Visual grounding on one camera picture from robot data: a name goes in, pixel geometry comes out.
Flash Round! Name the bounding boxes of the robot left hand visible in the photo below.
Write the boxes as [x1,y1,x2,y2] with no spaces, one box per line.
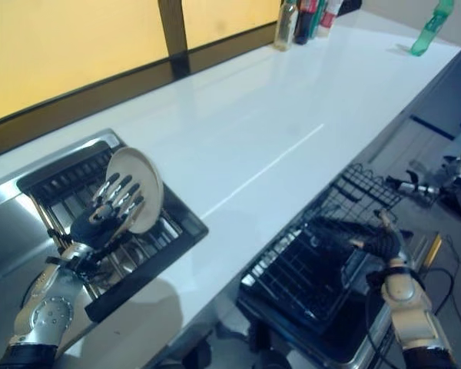
[69,174,145,259]

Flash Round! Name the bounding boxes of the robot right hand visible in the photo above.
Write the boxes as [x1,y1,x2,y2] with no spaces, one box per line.
[347,209,415,266]

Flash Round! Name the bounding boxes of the beige round plate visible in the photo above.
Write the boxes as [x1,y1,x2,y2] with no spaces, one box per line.
[105,147,165,234]

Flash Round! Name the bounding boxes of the open dishwasher door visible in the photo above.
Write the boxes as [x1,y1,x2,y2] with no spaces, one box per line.
[236,284,396,366]

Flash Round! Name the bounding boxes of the black dish drying rack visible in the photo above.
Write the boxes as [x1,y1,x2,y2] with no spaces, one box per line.
[16,140,210,323]

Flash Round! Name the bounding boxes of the stainless steel sink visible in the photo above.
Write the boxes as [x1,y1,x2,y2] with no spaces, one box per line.
[0,129,120,293]

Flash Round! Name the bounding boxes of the green plastic bottle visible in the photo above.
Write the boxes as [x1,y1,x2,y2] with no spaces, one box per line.
[410,0,455,58]

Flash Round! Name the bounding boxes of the white squeeze bottle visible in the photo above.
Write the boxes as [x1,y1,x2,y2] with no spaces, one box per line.
[315,0,343,38]

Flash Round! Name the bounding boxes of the dark soda bottle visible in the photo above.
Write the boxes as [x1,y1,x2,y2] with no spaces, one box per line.
[293,0,319,45]

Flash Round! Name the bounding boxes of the clear glass bottle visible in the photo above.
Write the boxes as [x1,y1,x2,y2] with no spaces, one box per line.
[273,1,299,52]

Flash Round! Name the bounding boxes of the black wire dishwasher rack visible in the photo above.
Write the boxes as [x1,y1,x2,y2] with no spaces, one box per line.
[240,163,404,334]

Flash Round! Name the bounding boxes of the black cable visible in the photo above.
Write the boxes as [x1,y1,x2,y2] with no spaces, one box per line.
[414,234,461,369]

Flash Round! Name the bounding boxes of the black window frame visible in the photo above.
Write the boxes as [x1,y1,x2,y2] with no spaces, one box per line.
[0,0,281,159]

